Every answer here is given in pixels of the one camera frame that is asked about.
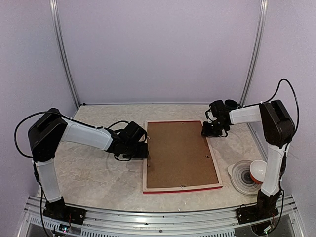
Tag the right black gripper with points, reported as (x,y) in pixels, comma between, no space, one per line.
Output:
(206,132)

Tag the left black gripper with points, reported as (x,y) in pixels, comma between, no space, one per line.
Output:
(143,153)

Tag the brown backing board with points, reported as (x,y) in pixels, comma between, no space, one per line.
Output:
(181,155)

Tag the red wooden picture frame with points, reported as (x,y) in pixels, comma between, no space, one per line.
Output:
(219,177)

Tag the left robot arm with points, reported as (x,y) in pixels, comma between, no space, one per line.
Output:
(78,165)

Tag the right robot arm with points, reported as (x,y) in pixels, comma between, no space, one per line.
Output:
(279,130)

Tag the dark green mug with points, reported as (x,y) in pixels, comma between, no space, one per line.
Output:
(231,104)

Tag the clear glass plate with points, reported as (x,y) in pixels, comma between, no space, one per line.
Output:
(240,176)

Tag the white orange bowl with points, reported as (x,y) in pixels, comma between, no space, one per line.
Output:
(257,171)

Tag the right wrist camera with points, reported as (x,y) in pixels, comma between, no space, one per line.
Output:
(209,115)

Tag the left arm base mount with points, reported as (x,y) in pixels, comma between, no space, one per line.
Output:
(71,215)

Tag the front aluminium rail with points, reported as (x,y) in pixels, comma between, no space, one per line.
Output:
(224,222)

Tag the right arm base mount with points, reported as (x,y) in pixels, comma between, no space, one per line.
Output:
(248,214)

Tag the right aluminium post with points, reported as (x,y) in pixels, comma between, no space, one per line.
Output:
(255,51)

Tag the aluminium post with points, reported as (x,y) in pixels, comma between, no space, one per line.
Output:
(62,51)
(255,51)

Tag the left aluminium post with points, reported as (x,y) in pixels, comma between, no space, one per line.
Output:
(62,51)

